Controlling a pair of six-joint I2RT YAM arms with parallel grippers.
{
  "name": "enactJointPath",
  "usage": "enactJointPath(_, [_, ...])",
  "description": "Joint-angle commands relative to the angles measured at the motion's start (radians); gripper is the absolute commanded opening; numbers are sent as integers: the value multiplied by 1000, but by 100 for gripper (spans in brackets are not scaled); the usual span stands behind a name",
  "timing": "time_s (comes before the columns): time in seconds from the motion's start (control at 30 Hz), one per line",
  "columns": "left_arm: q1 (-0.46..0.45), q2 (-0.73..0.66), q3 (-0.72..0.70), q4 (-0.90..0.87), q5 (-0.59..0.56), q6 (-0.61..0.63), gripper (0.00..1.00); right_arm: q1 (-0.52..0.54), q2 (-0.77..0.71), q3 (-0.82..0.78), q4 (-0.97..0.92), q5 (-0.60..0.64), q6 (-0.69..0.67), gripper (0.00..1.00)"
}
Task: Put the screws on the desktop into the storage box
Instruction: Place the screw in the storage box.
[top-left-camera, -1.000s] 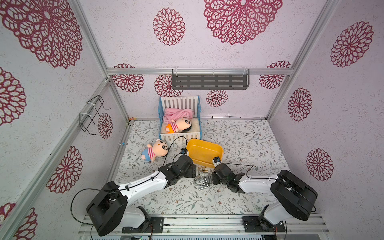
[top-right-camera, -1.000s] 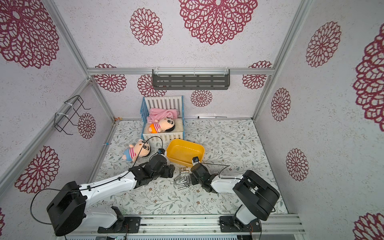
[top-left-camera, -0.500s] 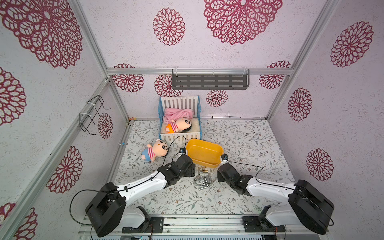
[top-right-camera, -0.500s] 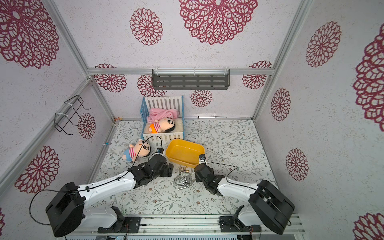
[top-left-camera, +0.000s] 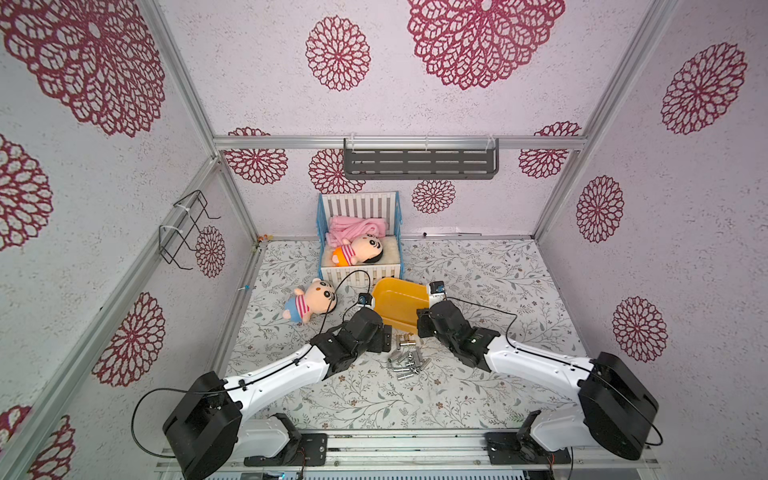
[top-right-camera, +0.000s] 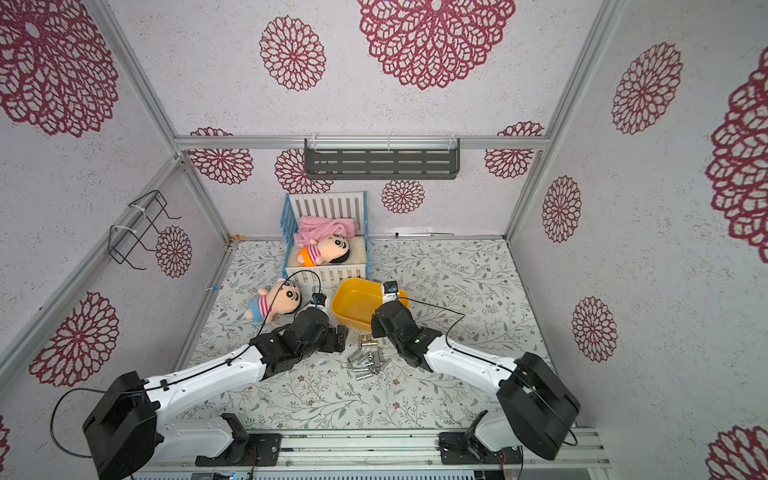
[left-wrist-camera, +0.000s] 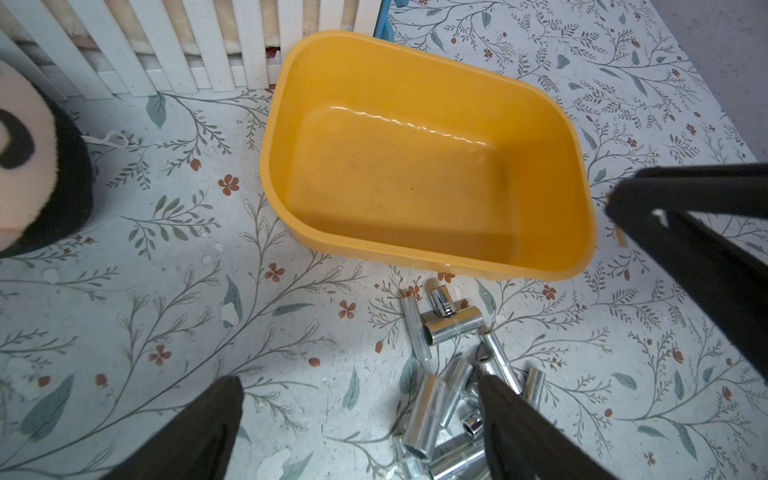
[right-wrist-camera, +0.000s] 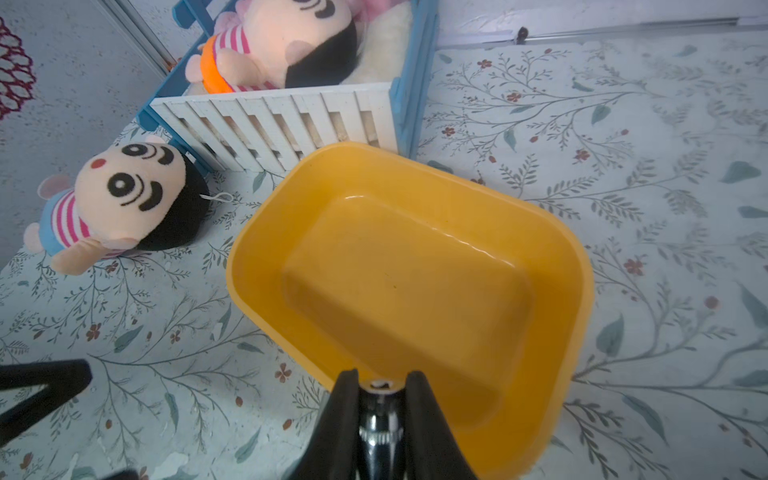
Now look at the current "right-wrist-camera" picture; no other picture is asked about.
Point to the metal socket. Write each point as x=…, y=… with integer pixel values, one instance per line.
x=381, y=416

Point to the yellow plastic storage box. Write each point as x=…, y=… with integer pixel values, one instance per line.
x=362, y=259

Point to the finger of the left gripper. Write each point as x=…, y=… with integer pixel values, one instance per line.
x=127, y=474
x=61, y=382

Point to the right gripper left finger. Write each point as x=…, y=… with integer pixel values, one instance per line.
x=332, y=449

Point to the plush doll on table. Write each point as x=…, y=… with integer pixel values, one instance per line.
x=141, y=196

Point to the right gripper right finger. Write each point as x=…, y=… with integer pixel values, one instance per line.
x=431, y=449

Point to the plush doll in crib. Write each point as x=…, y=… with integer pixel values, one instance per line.
x=278, y=44

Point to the white and blue toy crib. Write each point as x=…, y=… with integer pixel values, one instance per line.
x=273, y=130

